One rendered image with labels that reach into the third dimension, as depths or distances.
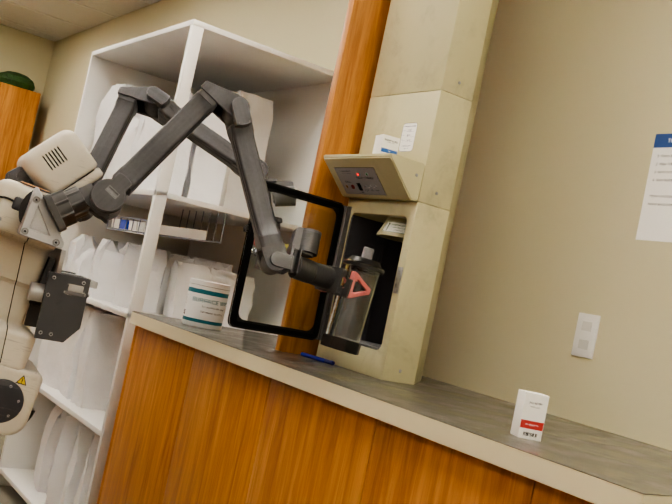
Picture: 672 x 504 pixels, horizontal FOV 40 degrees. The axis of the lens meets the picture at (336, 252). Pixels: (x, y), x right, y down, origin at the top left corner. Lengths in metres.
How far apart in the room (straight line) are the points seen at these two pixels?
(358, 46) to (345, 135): 0.26
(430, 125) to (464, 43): 0.24
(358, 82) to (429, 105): 0.35
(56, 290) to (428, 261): 0.94
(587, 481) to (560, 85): 1.51
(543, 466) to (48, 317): 1.24
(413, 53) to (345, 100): 0.26
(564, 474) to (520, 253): 1.26
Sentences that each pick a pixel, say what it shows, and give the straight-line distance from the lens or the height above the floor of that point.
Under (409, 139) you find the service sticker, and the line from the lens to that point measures 2.49.
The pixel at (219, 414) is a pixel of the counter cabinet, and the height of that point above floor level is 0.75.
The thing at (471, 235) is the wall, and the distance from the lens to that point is 2.86.
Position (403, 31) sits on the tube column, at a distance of 2.67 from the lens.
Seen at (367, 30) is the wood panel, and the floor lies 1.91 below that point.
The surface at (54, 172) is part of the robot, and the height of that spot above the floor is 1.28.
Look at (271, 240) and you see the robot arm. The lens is 2.20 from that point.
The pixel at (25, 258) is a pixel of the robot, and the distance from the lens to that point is 2.31.
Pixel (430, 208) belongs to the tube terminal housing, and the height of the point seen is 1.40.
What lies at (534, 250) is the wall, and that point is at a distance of 2.66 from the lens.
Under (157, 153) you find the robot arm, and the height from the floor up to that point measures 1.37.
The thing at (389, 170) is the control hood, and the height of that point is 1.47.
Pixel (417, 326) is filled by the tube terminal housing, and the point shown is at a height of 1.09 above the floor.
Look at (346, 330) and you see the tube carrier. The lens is 2.29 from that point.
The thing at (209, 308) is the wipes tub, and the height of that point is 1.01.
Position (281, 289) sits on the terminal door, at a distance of 2.52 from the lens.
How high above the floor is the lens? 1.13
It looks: 3 degrees up
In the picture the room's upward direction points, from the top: 12 degrees clockwise
